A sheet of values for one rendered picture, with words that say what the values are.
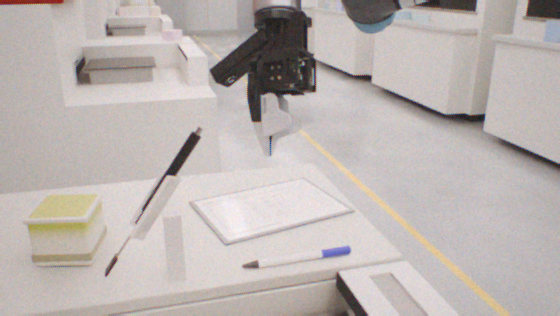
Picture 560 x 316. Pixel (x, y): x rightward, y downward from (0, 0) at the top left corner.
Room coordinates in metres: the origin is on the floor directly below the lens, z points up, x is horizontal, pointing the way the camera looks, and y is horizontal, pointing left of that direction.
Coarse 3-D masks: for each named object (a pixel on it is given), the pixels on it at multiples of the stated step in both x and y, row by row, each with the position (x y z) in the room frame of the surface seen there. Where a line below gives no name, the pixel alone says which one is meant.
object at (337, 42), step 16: (336, 0) 7.93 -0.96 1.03; (320, 16) 7.99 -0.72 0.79; (336, 16) 7.34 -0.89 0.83; (320, 32) 7.97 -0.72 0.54; (336, 32) 7.32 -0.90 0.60; (352, 32) 6.77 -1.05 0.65; (320, 48) 7.95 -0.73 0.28; (336, 48) 7.30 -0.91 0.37; (352, 48) 6.74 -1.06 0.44; (368, 48) 6.71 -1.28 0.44; (336, 64) 7.27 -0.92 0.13; (352, 64) 6.71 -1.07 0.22; (368, 64) 6.71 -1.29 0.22
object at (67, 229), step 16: (48, 208) 0.52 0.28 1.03; (64, 208) 0.52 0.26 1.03; (80, 208) 0.52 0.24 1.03; (96, 208) 0.54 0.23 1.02; (32, 224) 0.49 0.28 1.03; (48, 224) 0.49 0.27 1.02; (64, 224) 0.49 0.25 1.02; (80, 224) 0.50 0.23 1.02; (96, 224) 0.53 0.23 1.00; (32, 240) 0.49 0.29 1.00; (48, 240) 0.49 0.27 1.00; (64, 240) 0.49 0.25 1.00; (80, 240) 0.50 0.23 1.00; (96, 240) 0.52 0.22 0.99; (32, 256) 0.49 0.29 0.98; (48, 256) 0.49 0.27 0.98; (64, 256) 0.49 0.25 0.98; (80, 256) 0.50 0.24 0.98; (96, 256) 0.51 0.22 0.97
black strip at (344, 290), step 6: (336, 282) 0.50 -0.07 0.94; (342, 282) 0.48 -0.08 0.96; (342, 288) 0.48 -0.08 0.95; (348, 288) 0.46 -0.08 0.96; (342, 294) 0.48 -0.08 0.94; (348, 294) 0.46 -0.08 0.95; (348, 300) 0.46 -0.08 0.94; (354, 300) 0.45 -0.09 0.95; (354, 306) 0.44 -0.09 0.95; (360, 306) 0.43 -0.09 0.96; (354, 312) 0.44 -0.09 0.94; (360, 312) 0.43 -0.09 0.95
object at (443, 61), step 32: (448, 0) 5.07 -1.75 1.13; (480, 0) 4.59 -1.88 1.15; (512, 0) 4.60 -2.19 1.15; (384, 32) 5.88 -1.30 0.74; (416, 32) 5.19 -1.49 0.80; (448, 32) 4.64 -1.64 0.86; (480, 32) 4.53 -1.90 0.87; (512, 32) 4.61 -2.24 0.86; (384, 64) 5.82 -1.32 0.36; (416, 64) 5.14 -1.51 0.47; (448, 64) 4.59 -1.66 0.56; (480, 64) 4.53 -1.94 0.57; (416, 96) 5.08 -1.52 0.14; (448, 96) 4.54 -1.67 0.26; (480, 96) 4.54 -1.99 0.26
